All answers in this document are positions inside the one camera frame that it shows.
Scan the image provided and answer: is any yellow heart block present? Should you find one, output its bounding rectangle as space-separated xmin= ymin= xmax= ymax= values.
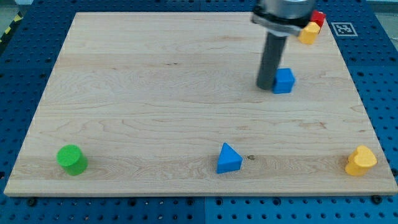
xmin=345 ymin=145 xmax=377 ymax=176

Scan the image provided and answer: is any blue triangle block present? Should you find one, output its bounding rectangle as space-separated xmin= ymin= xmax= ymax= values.
xmin=216 ymin=142 xmax=243 ymax=174

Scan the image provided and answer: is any wooden board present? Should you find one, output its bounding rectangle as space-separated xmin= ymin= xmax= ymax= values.
xmin=4 ymin=12 xmax=397 ymax=197

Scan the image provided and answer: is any blue cube block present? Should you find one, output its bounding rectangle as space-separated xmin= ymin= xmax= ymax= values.
xmin=272 ymin=68 xmax=295 ymax=94

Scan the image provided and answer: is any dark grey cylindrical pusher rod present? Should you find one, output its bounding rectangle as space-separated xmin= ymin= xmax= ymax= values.
xmin=256 ymin=32 xmax=287 ymax=90

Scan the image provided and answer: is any yellow pentagon block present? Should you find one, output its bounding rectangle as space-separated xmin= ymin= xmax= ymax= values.
xmin=298 ymin=22 xmax=320 ymax=45

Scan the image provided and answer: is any green cylinder block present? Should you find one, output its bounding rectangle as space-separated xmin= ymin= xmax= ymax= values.
xmin=56 ymin=144 xmax=88 ymax=176

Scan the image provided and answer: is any red block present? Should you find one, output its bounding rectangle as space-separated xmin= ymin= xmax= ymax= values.
xmin=310 ymin=10 xmax=326 ymax=28

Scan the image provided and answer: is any white fiducial marker tag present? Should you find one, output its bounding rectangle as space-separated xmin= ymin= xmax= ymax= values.
xmin=331 ymin=22 xmax=358 ymax=37

